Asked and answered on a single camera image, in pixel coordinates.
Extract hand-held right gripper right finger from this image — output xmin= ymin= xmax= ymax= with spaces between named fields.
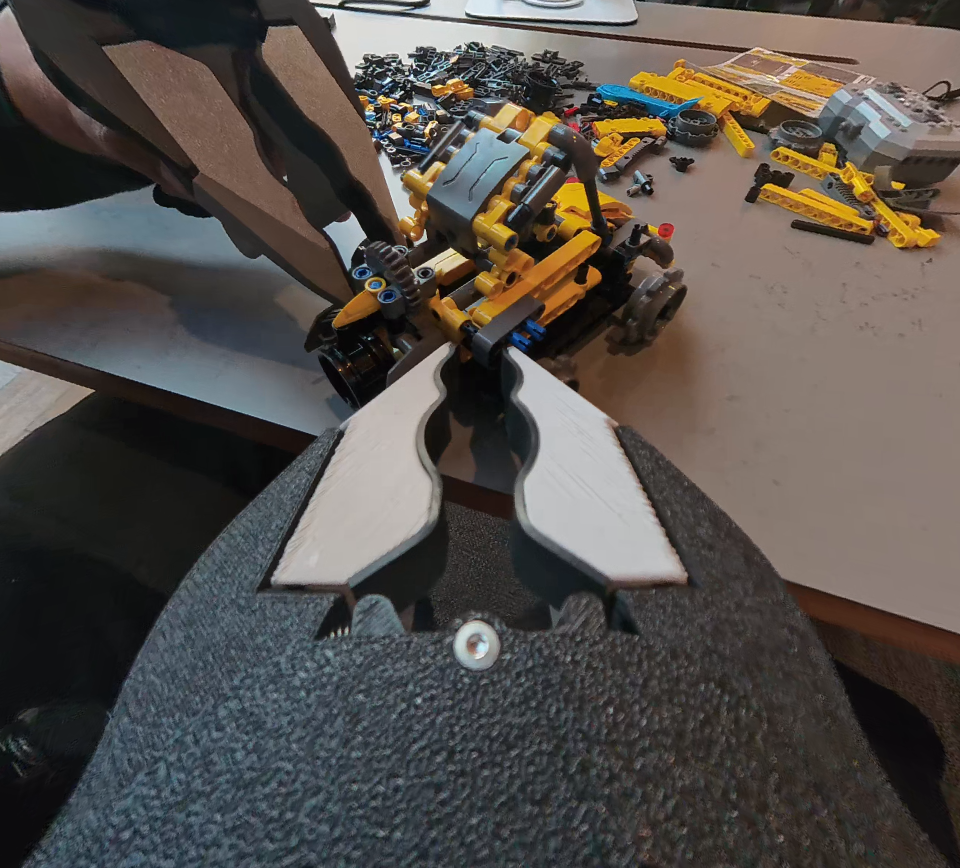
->
xmin=501 ymin=344 xmax=690 ymax=590

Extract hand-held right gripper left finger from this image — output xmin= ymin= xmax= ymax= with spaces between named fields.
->
xmin=270 ymin=341 xmax=459 ymax=593

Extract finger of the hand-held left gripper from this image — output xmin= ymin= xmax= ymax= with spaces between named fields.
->
xmin=97 ymin=37 xmax=355 ymax=307
xmin=258 ymin=19 xmax=410 ymax=250

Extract yellow toy vehicle model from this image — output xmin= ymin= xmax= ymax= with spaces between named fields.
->
xmin=303 ymin=99 xmax=687 ymax=413

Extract dark grey beam blue pins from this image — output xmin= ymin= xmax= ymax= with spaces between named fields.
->
xmin=471 ymin=298 xmax=548 ymax=363

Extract grey desk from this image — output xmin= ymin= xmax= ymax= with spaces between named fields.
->
xmin=296 ymin=0 xmax=960 ymax=63
xmin=0 ymin=9 xmax=960 ymax=663

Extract person's left hand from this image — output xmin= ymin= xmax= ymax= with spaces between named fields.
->
xmin=0 ymin=26 xmax=195 ymax=193

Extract pile of small bricks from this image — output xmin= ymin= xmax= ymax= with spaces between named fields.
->
xmin=352 ymin=41 xmax=594 ymax=157

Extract black wheel rim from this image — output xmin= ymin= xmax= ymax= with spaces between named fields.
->
xmin=522 ymin=67 xmax=562 ymax=109

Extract yellow beam with grey rack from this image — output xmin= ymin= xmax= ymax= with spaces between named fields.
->
xmin=592 ymin=134 xmax=669 ymax=170

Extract yellow curved panel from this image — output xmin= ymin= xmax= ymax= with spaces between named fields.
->
xmin=592 ymin=118 xmax=669 ymax=140

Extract blue brick separator tool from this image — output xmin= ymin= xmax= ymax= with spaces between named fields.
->
xmin=597 ymin=82 xmax=700 ymax=120

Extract yellow beam assembly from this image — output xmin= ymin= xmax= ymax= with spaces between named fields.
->
xmin=746 ymin=159 xmax=942 ymax=250

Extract grey wheel hub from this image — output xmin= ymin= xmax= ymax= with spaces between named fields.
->
xmin=667 ymin=109 xmax=723 ymax=150
xmin=768 ymin=120 xmax=824 ymax=158

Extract heap of yellow long beams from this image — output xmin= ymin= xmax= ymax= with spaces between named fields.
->
xmin=628 ymin=60 xmax=774 ymax=160

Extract sticker sheet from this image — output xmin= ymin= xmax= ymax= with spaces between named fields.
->
xmin=681 ymin=46 xmax=864 ymax=121

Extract light grey motor block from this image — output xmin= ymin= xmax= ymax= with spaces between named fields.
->
xmin=817 ymin=82 xmax=960 ymax=190

